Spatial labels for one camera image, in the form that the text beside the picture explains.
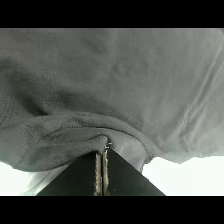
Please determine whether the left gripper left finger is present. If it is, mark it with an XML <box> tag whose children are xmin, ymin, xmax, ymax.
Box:
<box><xmin>36</xmin><ymin>150</ymin><xmax>103</xmax><ymax>197</ymax></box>

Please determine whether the grey T-shirt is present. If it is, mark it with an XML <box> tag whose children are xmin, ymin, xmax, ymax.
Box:
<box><xmin>0</xmin><ymin>28</ymin><xmax>224</xmax><ymax>197</ymax></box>

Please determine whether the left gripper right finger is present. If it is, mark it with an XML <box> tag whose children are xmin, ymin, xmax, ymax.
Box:
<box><xmin>101</xmin><ymin>146</ymin><xmax>167</xmax><ymax>197</ymax></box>

